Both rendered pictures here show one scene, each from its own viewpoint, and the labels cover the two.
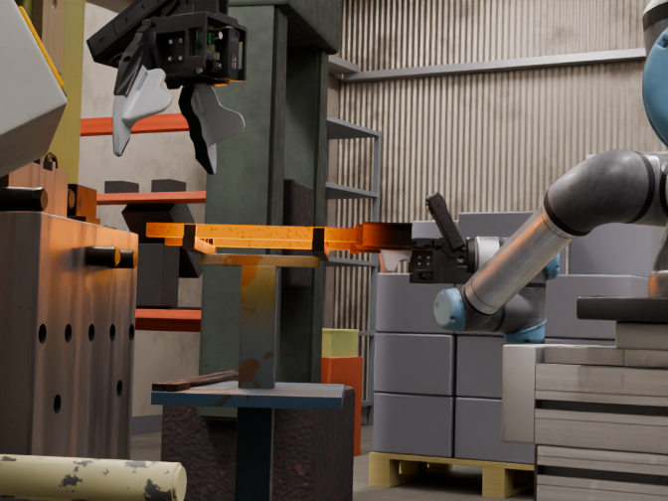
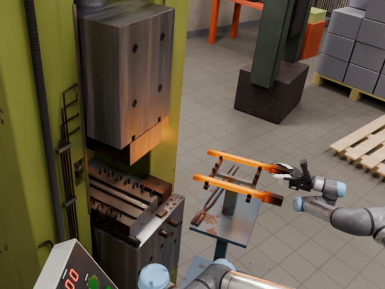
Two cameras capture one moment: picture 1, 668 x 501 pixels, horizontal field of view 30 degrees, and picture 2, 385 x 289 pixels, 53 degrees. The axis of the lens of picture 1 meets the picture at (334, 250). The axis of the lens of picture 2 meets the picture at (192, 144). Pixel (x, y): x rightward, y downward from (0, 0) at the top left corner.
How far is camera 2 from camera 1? 1.42 m
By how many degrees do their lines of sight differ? 39
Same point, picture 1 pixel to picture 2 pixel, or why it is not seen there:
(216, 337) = (258, 58)
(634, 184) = (363, 232)
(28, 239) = (133, 254)
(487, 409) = (359, 70)
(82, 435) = not seen: hidden behind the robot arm
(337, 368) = (314, 27)
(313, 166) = not seen: outside the picture
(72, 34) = (175, 99)
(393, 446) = (322, 73)
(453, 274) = (304, 187)
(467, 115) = not seen: outside the picture
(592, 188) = (346, 227)
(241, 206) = (275, 12)
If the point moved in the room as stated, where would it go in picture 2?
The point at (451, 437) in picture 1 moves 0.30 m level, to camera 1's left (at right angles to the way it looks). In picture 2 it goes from (344, 75) to (321, 71)
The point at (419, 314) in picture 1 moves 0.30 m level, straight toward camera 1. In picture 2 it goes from (344, 30) to (342, 35)
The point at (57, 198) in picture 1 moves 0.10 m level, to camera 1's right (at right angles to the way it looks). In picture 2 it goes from (152, 209) to (174, 215)
